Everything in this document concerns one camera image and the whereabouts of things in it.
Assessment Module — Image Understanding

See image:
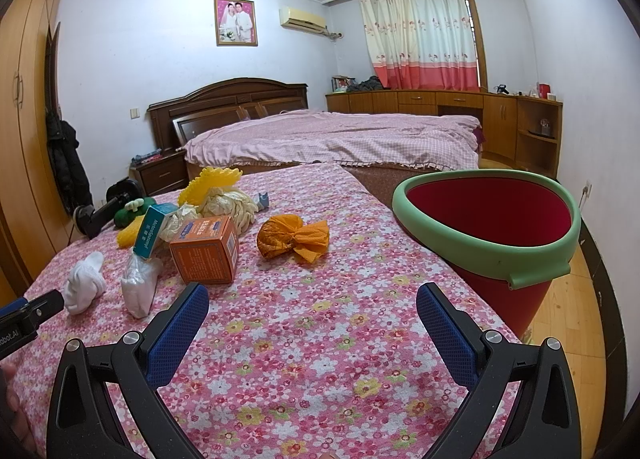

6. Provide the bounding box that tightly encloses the large cream plastic bag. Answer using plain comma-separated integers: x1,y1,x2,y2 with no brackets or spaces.
198,187,258,235

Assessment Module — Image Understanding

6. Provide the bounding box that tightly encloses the framed wedding photo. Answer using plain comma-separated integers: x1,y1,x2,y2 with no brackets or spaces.
215,0,258,46

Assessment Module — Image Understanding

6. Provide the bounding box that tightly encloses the dark wooden nightstand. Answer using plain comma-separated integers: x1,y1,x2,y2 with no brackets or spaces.
129,149,189,197

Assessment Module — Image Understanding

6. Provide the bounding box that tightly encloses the dark wooden headboard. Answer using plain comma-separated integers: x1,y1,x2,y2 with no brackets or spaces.
146,78,308,152

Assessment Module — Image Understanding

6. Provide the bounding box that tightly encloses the left hand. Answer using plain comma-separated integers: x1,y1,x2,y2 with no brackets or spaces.
1,361,36,455

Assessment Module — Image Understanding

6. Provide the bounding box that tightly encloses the floral window curtain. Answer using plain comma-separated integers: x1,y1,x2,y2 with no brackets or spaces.
358,0,480,92

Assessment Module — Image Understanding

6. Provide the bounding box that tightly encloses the yellow foam net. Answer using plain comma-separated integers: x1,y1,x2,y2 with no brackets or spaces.
116,216,144,249

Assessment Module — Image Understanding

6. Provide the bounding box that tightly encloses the pink bed quilt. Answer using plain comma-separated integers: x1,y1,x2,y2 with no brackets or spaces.
186,109,482,171

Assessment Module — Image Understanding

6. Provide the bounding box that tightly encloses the brown bed base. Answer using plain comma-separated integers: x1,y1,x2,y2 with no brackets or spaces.
232,162,436,208

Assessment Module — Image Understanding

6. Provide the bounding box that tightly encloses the pink floral table cloth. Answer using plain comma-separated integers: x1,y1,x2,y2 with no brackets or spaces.
4,161,526,459

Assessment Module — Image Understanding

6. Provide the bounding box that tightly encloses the wooden cabinet desk unit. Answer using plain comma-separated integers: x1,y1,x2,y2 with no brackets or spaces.
326,89,562,178

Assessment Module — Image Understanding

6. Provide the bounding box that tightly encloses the red bin with green rim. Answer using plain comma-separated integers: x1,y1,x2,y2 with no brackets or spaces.
392,168,582,337

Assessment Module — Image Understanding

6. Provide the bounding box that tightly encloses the white teal medicine box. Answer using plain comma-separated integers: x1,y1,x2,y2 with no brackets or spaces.
134,203,178,260

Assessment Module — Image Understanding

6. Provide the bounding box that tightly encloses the wooden wardrobe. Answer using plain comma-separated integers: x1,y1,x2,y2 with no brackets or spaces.
1,0,72,305

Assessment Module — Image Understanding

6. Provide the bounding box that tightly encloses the clear plastic bag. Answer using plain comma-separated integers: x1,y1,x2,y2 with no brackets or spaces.
120,251,163,319

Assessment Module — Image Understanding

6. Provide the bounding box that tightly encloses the black hanging jacket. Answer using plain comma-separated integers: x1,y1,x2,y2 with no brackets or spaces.
46,111,93,215

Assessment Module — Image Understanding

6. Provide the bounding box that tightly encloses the yellow foam net curled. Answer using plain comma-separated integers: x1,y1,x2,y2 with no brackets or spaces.
178,166,243,206

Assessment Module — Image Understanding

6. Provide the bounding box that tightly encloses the black suction mount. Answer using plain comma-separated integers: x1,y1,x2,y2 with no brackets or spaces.
74,177,143,239

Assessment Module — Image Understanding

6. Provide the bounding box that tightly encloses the small cream plastic bag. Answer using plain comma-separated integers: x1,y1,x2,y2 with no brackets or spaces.
158,203,202,242

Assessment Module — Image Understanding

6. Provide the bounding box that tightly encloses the orange plastic bag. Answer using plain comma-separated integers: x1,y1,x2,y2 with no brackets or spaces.
256,214,330,264

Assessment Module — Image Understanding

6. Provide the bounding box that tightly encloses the wall air conditioner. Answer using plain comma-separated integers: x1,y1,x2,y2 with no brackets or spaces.
279,7,329,35

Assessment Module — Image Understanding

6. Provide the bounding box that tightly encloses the orange cardboard box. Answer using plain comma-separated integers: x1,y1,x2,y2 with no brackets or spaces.
169,215,239,286

